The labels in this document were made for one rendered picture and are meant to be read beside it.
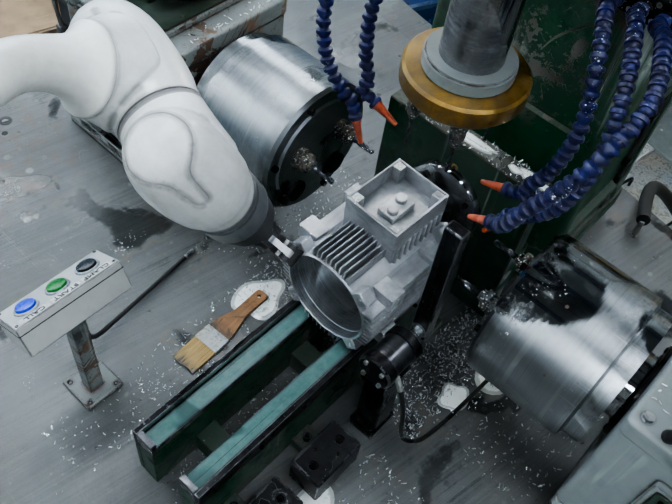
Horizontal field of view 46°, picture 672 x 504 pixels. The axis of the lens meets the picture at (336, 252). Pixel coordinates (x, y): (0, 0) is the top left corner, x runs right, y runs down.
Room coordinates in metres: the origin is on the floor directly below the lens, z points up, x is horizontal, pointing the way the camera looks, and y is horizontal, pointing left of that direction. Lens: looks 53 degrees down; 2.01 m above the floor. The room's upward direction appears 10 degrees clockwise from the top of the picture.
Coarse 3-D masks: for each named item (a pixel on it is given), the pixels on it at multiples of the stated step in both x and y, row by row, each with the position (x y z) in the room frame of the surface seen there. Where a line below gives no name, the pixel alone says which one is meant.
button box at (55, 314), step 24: (96, 264) 0.62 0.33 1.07; (120, 264) 0.62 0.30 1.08; (72, 288) 0.57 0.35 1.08; (96, 288) 0.58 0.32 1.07; (120, 288) 0.60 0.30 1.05; (0, 312) 0.53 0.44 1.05; (24, 312) 0.52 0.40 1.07; (48, 312) 0.53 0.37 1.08; (72, 312) 0.54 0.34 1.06; (24, 336) 0.49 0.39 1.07; (48, 336) 0.50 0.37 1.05
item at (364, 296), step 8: (440, 224) 0.79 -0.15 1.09; (440, 232) 0.77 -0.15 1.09; (296, 240) 0.72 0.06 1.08; (304, 240) 0.71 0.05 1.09; (312, 240) 0.72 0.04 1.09; (304, 248) 0.70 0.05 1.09; (312, 248) 0.71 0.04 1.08; (288, 288) 0.71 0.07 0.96; (360, 288) 0.65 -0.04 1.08; (368, 288) 0.64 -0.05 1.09; (296, 296) 0.70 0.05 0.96; (360, 296) 0.63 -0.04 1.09; (368, 296) 0.64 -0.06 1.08; (360, 304) 0.63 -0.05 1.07; (368, 304) 0.63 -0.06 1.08; (352, 344) 0.63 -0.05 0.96; (360, 344) 0.63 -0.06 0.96
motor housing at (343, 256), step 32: (352, 224) 0.74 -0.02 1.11; (320, 256) 0.69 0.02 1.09; (352, 256) 0.69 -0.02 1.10; (384, 256) 0.71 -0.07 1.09; (416, 256) 0.74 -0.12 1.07; (320, 288) 0.72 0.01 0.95; (352, 288) 0.65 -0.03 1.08; (416, 288) 0.70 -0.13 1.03; (320, 320) 0.67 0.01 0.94; (352, 320) 0.68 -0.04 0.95; (384, 320) 0.64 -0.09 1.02
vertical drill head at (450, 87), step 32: (480, 0) 0.82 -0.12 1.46; (512, 0) 0.82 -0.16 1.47; (448, 32) 0.84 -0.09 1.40; (480, 32) 0.82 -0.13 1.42; (512, 32) 0.84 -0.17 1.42; (416, 64) 0.85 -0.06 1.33; (448, 64) 0.83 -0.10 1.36; (480, 64) 0.82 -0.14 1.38; (512, 64) 0.85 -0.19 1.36; (416, 96) 0.80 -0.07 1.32; (448, 96) 0.79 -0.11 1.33; (480, 96) 0.80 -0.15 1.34; (512, 96) 0.82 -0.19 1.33; (480, 128) 0.78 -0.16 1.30; (448, 160) 0.80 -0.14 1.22
